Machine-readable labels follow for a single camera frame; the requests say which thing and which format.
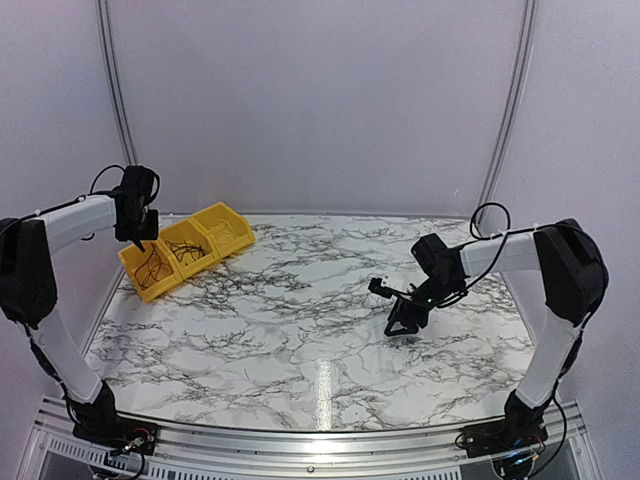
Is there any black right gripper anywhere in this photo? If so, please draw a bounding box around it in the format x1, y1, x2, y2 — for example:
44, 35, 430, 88
384, 274, 462, 337

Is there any black wire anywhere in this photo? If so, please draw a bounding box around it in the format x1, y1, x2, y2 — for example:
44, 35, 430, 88
164, 239, 209, 265

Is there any white wire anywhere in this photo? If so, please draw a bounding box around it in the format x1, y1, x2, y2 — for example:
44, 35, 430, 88
212, 222, 241, 246

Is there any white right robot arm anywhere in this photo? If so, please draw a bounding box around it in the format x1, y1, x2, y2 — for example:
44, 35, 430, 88
369, 218, 609, 410

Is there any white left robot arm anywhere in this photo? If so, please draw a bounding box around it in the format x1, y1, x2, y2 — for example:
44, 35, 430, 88
1, 166, 160, 445

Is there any yellow plastic bin middle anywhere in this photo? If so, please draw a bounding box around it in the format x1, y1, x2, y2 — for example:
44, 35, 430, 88
158, 219, 221, 280

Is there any yellow plastic bin right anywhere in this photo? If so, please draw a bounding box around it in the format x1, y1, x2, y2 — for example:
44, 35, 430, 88
192, 202, 255, 258

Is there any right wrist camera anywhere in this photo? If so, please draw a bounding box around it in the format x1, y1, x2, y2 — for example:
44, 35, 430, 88
368, 277, 399, 299

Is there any aluminium corner post left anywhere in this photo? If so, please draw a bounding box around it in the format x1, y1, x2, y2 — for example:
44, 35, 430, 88
95, 0, 139, 166

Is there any aluminium corner post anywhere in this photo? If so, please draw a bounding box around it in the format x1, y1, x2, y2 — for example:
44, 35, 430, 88
478, 0, 539, 206
95, 0, 139, 166

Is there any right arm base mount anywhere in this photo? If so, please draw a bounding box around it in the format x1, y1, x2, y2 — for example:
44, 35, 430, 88
454, 391, 551, 458

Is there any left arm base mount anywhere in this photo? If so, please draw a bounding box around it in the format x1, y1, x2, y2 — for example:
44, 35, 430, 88
65, 389, 159, 455

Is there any aluminium front rail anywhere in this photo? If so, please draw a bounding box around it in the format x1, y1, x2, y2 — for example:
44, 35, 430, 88
16, 397, 603, 479

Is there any aluminium corner post right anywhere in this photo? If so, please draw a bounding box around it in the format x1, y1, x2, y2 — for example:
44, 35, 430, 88
478, 0, 539, 206

